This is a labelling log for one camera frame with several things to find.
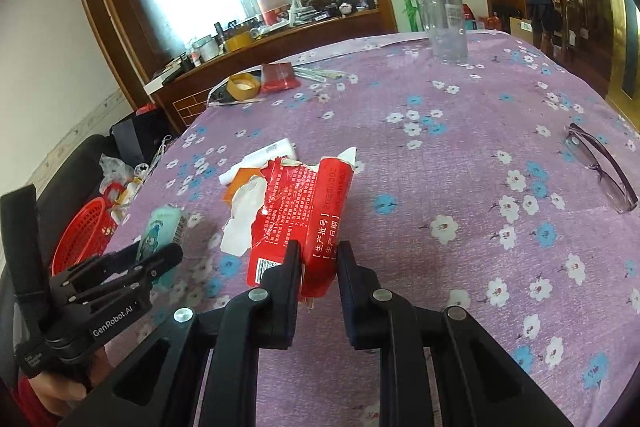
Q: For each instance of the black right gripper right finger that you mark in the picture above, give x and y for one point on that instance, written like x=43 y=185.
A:
x=436 y=367

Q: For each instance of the dark bag on sofa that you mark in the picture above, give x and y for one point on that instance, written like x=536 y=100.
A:
x=139 y=136

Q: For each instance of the purple floral tablecloth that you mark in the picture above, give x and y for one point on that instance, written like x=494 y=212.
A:
x=464 y=193

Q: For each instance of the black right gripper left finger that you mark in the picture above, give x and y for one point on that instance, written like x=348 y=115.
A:
x=200 y=369

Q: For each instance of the teal tissue pack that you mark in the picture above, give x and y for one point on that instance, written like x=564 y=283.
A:
x=165 y=226

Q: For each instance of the clear glass mug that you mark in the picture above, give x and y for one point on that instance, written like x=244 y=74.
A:
x=444 y=23

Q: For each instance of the clear plastic bag on sofa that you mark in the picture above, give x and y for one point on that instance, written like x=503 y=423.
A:
x=114 y=171

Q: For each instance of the black sofa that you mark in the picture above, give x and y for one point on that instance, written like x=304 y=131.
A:
x=72 y=186

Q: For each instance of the yellow tape roll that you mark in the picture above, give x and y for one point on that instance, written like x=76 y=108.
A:
x=243 y=87

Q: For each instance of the torn red white carton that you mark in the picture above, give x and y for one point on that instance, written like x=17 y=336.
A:
x=304 y=204

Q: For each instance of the chopsticks in paper sleeve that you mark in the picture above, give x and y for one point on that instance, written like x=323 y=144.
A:
x=319 y=75

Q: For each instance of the torn white orange paper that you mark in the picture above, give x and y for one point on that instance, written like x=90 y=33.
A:
x=246 y=189

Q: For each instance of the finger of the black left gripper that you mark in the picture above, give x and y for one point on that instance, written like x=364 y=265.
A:
x=102 y=273
x=119 y=294

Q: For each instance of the person's left hand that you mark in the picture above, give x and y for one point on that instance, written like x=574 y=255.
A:
x=55 y=394

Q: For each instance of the wooden counter cabinet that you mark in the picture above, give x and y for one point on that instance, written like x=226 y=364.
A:
x=183 y=99

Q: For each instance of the red plastic mesh basket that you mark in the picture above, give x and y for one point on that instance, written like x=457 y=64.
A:
x=86 y=236

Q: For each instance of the eyeglasses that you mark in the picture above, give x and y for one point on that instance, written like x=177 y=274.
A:
x=593 y=155

